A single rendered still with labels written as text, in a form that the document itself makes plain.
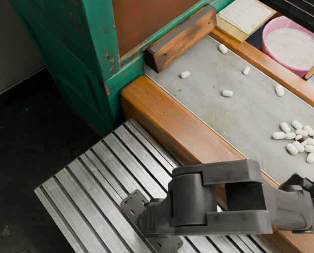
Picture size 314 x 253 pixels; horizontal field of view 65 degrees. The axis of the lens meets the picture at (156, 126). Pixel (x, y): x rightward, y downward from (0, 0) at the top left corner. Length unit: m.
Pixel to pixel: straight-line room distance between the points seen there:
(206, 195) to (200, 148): 0.37
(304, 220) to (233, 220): 0.19
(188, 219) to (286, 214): 0.15
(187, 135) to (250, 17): 0.55
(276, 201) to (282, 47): 0.77
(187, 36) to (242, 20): 0.28
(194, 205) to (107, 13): 0.43
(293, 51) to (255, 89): 0.25
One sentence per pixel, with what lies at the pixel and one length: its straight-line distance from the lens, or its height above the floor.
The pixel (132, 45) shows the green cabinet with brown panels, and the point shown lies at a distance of 0.74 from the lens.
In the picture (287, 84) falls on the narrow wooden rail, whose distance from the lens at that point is 0.93.
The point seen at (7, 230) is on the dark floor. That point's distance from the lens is 1.59.
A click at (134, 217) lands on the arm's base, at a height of 0.68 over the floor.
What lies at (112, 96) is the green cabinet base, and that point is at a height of 0.75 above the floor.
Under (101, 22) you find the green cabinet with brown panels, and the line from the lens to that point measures 0.59.
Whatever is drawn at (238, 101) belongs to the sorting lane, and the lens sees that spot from 0.85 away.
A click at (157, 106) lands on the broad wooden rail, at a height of 0.76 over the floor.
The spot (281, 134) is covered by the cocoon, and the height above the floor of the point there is 0.76.
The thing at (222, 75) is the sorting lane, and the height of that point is 0.74.
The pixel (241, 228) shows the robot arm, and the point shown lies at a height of 1.10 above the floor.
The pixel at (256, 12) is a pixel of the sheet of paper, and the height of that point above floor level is 0.78.
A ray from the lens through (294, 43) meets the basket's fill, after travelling 1.11.
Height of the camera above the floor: 1.41
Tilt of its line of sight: 64 degrees down
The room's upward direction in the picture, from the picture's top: 4 degrees clockwise
